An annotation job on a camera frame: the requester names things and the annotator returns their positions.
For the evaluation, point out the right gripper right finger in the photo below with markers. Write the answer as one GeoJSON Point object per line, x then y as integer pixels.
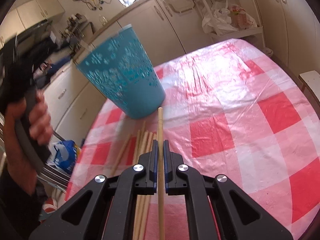
{"type": "Point", "coordinates": [216, 207]}

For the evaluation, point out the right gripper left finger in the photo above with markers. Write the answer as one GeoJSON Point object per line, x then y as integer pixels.
{"type": "Point", "coordinates": [105, 207]}

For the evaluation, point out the person's left hand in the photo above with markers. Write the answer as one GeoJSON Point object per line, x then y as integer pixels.
{"type": "Point", "coordinates": [18, 165]}

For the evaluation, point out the blue plastic bag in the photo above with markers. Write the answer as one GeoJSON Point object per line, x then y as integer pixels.
{"type": "Point", "coordinates": [64, 155]}

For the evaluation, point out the teal perforated bin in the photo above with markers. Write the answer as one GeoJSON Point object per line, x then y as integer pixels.
{"type": "Point", "coordinates": [121, 70]}

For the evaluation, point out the red checkered tablecloth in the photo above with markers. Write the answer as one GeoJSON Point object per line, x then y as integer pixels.
{"type": "Point", "coordinates": [229, 109]}

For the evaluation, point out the white stool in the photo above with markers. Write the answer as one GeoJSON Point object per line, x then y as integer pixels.
{"type": "Point", "coordinates": [311, 81]}

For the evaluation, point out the white plastic bag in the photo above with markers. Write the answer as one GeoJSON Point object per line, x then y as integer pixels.
{"type": "Point", "coordinates": [227, 18]}

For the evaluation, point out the white storage trolley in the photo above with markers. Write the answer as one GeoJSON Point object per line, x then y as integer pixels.
{"type": "Point", "coordinates": [254, 36]}

